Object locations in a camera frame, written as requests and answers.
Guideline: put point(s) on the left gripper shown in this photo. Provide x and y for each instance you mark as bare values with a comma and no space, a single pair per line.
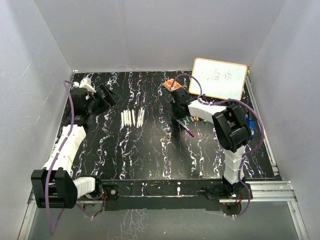
111,99

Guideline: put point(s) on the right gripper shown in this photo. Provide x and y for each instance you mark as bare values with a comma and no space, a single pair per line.
177,116

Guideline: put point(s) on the light blue capped marker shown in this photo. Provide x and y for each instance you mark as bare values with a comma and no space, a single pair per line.
125,115

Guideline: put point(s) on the blue capped white marker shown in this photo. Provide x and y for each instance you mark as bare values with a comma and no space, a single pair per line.
122,120

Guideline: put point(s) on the dark green capped marker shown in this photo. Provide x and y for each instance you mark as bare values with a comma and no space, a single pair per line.
128,119

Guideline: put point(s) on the orange capped white marker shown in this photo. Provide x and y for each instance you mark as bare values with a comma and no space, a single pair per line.
133,117

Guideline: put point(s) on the teal capped white marker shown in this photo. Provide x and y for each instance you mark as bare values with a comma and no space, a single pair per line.
130,117

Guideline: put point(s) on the purple capped white marker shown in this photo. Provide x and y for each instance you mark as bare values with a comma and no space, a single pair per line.
191,133

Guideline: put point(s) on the dark blue capped marker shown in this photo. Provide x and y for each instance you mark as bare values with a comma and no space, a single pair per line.
137,125

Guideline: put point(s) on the yellow capped white marker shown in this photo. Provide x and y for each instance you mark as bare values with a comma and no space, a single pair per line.
143,115

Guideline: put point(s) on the green capped white marker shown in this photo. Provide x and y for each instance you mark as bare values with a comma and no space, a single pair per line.
141,116

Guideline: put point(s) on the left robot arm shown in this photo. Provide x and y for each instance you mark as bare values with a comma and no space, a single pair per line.
52,185

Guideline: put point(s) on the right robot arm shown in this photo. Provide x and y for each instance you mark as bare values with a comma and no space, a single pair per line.
231,129

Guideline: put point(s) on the orange card packet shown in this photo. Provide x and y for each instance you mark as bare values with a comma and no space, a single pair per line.
171,83

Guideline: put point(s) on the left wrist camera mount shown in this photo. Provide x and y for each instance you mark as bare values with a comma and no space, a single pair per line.
85,83

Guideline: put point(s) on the small whiteboard yellow frame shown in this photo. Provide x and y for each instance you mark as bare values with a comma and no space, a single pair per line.
218,79

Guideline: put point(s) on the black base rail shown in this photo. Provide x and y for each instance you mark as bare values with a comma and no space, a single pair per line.
206,194

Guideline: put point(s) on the aluminium frame rail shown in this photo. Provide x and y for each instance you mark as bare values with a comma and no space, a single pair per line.
176,210

